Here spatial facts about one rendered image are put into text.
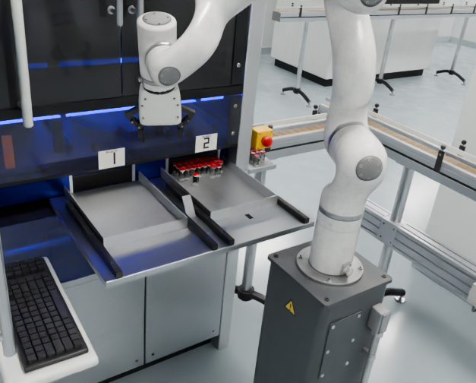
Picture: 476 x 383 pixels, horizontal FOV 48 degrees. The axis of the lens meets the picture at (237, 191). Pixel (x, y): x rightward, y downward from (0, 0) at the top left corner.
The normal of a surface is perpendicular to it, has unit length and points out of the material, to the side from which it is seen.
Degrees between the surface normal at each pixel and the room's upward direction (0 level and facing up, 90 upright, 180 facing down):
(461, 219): 90
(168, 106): 107
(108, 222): 0
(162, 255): 0
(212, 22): 71
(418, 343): 0
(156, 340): 90
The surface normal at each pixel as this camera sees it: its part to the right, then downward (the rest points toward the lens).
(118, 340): 0.55, 0.43
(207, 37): 0.72, 0.19
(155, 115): 0.14, 0.68
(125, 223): 0.09, -0.88
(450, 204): -0.83, 0.19
